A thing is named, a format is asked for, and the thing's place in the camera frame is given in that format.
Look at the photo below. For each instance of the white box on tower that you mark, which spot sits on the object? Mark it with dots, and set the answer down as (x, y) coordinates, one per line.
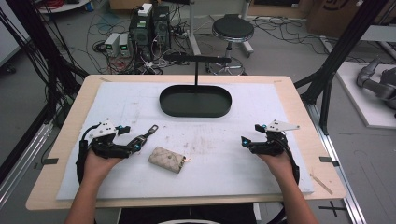
(145, 9)

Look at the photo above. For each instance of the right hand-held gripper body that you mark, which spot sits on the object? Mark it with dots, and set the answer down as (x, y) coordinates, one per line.
(274, 141)

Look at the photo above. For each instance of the black tape strip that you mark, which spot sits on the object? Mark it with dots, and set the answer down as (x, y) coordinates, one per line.
(49, 161)
(328, 160)

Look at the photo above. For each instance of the white floor board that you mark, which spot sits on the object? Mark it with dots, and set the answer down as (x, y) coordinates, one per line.
(358, 102)

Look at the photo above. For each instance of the white table mat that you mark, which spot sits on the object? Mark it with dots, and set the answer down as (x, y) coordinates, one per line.
(218, 174)

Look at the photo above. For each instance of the person's left hand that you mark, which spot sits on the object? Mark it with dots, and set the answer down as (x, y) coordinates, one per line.
(99, 166)

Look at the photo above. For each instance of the black round stool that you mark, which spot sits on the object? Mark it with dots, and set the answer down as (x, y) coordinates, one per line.
(233, 28)

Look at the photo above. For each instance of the black metal frame strut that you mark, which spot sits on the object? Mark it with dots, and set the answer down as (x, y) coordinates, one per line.
(339, 53)

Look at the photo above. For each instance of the black computer tower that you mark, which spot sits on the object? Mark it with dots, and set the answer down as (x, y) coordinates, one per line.
(161, 28)
(140, 37)

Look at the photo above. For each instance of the person's right hand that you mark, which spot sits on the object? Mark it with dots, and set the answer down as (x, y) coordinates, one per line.
(277, 166)

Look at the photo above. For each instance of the person's dark clothing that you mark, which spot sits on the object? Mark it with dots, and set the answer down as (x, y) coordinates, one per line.
(186, 214)

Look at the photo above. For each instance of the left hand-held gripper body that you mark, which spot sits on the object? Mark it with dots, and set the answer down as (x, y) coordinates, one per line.
(104, 146)

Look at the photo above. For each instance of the cardboard box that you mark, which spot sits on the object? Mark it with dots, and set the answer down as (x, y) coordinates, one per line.
(330, 15)

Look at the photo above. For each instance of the black tape cross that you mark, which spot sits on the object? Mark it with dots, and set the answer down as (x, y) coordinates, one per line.
(332, 208)

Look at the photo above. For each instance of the grey power supply unit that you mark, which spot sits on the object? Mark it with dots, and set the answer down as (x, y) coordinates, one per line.
(124, 45)
(111, 44)

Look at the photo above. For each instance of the beige quilted key pouch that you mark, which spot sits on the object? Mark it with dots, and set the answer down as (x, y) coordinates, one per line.
(167, 159)

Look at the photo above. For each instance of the thin wooden stick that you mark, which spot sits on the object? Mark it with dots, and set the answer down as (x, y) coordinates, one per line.
(321, 184)

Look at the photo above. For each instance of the black stand with oval tray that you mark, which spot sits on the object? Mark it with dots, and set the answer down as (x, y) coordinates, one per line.
(195, 101)

